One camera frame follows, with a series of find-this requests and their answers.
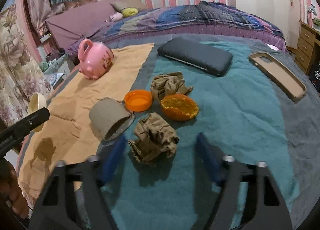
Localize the cream plastic cup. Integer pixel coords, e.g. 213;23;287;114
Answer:
27;92;47;132

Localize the brown paper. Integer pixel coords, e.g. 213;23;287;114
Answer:
150;71;194;103
128;112;180;167

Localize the purple dotted bed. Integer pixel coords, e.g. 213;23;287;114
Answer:
66;0;287;53

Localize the striped purple quilt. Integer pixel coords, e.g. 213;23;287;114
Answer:
72;0;286;43

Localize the wooden desk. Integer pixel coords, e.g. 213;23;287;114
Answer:
296;21;320;76

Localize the pink piggy bank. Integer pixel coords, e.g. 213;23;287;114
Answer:
78;39;114;80

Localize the mauve covered headboard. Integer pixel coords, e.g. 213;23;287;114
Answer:
45;1;118;45

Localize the floral curtain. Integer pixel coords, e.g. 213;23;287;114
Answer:
0;4;55;126

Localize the black box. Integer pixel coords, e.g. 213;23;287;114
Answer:
308;66;320;93

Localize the tan phone case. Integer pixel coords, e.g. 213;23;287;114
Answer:
248;52;307;102

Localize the pink plush toy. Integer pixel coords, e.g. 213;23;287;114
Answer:
106;12;123;22

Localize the black textured case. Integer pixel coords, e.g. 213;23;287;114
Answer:
157;37;233;77

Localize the tan pillow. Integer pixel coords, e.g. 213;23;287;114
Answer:
110;0;146;12

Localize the white wardrobe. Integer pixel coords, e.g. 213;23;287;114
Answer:
231;0;303;48

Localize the grey cardboard tube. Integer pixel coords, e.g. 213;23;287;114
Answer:
89;97;136;142

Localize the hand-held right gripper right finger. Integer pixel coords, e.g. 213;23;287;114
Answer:
195;132;293;230

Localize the desk lamp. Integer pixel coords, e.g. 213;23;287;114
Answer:
307;4;317;24

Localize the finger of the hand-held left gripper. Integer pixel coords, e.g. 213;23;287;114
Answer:
0;107;51;156

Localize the orange plastic cap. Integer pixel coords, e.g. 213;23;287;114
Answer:
124;89;154;112

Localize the green white cloth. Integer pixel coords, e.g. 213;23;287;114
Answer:
41;48;68;76

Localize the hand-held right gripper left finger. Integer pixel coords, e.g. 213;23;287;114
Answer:
28;133;128;230

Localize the person's left hand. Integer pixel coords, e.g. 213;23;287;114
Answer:
0;162;30;220

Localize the orange peel half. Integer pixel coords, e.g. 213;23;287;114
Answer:
160;94;199;121

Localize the yellow plush toy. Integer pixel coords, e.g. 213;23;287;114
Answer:
121;7;139;18

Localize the pink curtain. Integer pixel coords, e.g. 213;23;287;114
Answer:
24;0;98;35

